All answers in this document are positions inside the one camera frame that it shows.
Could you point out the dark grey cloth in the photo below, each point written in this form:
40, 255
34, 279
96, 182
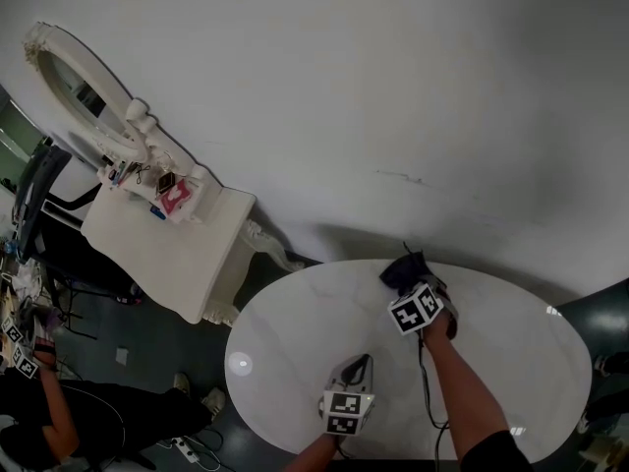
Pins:
400, 273

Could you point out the ornate white vanity table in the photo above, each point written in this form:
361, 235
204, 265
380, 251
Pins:
172, 253

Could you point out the blue card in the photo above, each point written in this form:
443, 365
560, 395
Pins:
156, 212

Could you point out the white paper scrap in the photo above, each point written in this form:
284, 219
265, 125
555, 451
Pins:
122, 354

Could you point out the oval white-framed mirror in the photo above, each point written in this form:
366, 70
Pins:
78, 91

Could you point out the person's right forearm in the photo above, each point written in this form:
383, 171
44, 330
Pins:
457, 386

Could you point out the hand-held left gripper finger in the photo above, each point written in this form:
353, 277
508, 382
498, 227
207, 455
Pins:
371, 379
335, 381

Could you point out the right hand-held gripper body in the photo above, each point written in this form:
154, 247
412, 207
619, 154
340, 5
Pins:
410, 312

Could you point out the person's black shirt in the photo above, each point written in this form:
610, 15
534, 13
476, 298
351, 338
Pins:
496, 453

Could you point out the white oval marble table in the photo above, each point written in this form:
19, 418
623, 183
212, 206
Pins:
304, 322

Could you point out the person's left forearm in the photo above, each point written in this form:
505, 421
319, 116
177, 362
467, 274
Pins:
314, 455

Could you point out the white tray of pens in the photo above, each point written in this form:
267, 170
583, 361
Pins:
120, 175

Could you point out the white power strip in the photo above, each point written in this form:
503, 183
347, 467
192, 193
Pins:
186, 449

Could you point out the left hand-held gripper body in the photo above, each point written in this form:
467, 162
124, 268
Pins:
346, 411

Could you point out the black treadmill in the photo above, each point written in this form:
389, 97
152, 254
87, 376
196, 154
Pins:
44, 204

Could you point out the brown square case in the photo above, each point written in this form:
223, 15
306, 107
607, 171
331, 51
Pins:
166, 183

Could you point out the pink box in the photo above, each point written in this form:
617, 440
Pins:
174, 198

